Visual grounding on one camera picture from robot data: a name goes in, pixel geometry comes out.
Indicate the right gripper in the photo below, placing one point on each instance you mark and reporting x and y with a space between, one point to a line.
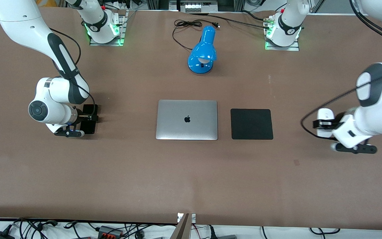
88 123

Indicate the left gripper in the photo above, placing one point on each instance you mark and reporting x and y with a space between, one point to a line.
341 119

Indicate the white computer mouse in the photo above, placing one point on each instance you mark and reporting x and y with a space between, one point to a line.
325 114

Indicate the black smartphone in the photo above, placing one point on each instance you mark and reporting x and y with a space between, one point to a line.
88 127

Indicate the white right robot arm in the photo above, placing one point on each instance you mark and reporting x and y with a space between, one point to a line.
18 20

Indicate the black mouse pad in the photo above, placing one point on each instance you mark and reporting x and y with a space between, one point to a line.
251 123

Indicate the silver closed laptop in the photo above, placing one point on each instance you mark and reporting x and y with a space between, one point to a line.
186 119

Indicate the black orange connector block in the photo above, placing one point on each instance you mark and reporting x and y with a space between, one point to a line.
108 232

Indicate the brown table cover sheet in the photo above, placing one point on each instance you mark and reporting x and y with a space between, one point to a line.
191 179

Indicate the blue desk lamp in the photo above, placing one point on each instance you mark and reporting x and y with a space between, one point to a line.
204 49

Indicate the black power adapter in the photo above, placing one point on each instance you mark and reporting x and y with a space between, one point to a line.
0 235

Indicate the white power strip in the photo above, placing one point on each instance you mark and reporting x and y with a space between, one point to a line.
197 6

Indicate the black power plug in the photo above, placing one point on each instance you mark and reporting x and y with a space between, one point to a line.
212 232

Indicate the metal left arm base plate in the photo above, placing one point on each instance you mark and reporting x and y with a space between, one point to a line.
290 48

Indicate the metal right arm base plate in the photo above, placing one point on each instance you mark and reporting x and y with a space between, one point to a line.
122 33

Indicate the small metal bracket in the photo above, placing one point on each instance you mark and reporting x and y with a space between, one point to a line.
193 218

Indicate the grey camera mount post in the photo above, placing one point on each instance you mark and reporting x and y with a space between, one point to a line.
181 230

